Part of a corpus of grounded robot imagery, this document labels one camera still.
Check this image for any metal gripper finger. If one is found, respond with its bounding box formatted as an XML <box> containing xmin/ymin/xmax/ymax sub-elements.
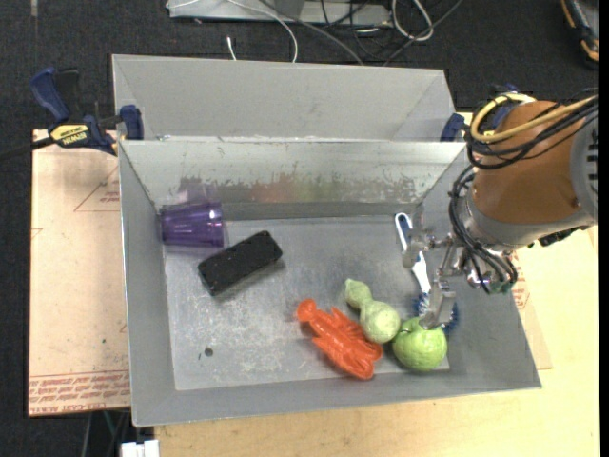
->
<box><xmin>402</xmin><ymin>225</ymin><xmax>430</xmax><ymax>269</ymax></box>
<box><xmin>420</xmin><ymin>278</ymin><xmax>458</xmax><ymax>331</ymax></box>

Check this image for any blue and white brush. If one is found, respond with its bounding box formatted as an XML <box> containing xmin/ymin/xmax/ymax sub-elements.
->
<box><xmin>394</xmin><ymin>211</ymin><xmax>461</xmax><ymax>336</ymax></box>

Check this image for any green toy apple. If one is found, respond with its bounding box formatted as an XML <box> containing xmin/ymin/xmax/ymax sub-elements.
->
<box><xmin>391</xmin><ymin>315</ymin><xmax>449</xmax><ymax>373</ymax></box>

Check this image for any pale green toy gourd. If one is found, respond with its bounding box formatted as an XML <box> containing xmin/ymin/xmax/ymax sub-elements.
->
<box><xmin>344</xmin><ymin>277</ymin><xmax>402</xmax><ymax>345</ymax></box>

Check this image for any orange toy lobster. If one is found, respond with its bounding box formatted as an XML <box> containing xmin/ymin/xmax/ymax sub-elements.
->
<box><xmin>296</xmin><ymin>298</ymin><xmax>384</xmax><ymax>381</ymax></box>

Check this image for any grey metal bin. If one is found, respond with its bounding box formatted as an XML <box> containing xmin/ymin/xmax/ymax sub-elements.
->
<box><xmin>111</xmin><ymin>53</ymin><xmax>542</xmax><ymax>428</ymax></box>

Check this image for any dark green flat block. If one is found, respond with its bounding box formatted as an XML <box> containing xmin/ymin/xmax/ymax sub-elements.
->
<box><xmin>197</xmin><ymin>229</ymin><xmax>284</xmax><ymax>297</ymax></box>

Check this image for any purple plastic cup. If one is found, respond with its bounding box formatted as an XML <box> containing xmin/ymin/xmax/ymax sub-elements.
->
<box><xmin>159</xmin><ymin>200</ymin><xmax>226</xmax><ymax>248</ymax></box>

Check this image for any brown cardboard board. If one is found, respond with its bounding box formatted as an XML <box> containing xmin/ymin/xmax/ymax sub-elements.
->
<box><xmin>28</xmin><ymin>129</ymin><xmax>554</xmax><ymax>418</ymax></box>

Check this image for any black cylinder on white bracket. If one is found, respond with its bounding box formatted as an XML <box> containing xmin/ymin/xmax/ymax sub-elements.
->
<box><xmin>537</xmin><ymin>228</ymin><xmax>580</xmax><ymax>248</ymax></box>

